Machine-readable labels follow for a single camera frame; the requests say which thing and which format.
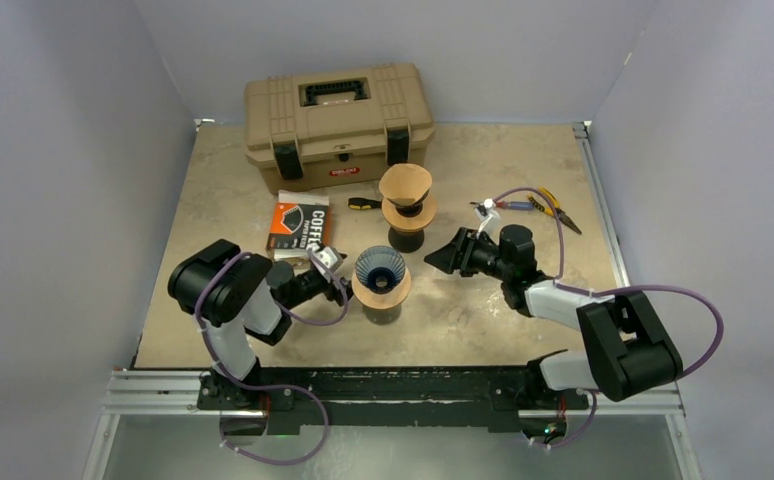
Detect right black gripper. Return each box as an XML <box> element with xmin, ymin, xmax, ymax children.
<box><xmin>425</xmin><ymin>226</ymin><xmax>512</xmax><ymax>282</ymax></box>

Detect wooden dripper ring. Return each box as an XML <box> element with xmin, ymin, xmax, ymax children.
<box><xmin>351</xmin><ymin>272</ymin><xmax>413</xmax><ymax>313</ymax></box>
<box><xmin>380</xmin><ymin>197</ymin><xmax>439</xmax><ymax>234</ymax></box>

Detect brown paper coffee filter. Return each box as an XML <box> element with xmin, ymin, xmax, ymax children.
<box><xmin>378</xmin><ymin>163</ymin><xmax>433</xmax><ymax>206</ymax></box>

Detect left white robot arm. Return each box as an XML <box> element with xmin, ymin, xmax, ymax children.
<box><xmin>167</xmin><ymin>239</ymin><xmax>353</xmax><ymax>409</ymax></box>

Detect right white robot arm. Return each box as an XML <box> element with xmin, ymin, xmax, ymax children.
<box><xmin>424</xmin><ymin>224</ymin><xmax>684</xmax><ymax>407</ymax></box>

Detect blue red screwdriver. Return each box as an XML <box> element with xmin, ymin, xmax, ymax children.
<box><xmin>471</xmin><ymin>201</ymin><xmax>535</xmax><ymax>216</ymax></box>

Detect black yellow screwdriver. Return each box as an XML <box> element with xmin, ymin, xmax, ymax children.
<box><xmin>347</xmin><ymin>197</ymin><xmax>382</xmax><ymax>211</ymax></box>

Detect yellow black pliers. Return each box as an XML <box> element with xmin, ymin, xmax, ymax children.
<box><xmin>527</xmin><ymin>187</ymin><xmax>583</xmax><ymax>235</ymax></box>

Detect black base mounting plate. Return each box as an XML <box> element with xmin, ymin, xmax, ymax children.
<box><xmin>197</xmin><ymin>361</ymin><xmax>589</xmax><ymax>436</ymax></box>

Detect tan plastic toolbox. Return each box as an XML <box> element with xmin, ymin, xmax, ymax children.
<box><xmin>244</xmin><ymin>63</ymin><xmax>435</xmax><ymax>194</ymax></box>

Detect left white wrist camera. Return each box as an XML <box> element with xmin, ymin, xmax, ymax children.
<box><xmin>307</xmin><ymin>244</ymin><xmax>347</xmax><ymax>275</ymax></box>

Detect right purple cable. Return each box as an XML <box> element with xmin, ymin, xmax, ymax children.
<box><xmin>489</xmin><ymin>186</ymin><xmax>725</xmax><ymax>382</ymax></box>

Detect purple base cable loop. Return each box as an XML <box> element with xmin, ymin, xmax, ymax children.
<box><xmin>218</xmin><ymin>384</ymin><xmax>330</xmax><ymax>467</ymax></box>

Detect aluminium frame rail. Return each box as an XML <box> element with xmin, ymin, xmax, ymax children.
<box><xmin>86</xmin><ymin>123</ymin><xmax>701</xmax><ymax>479</ymax></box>

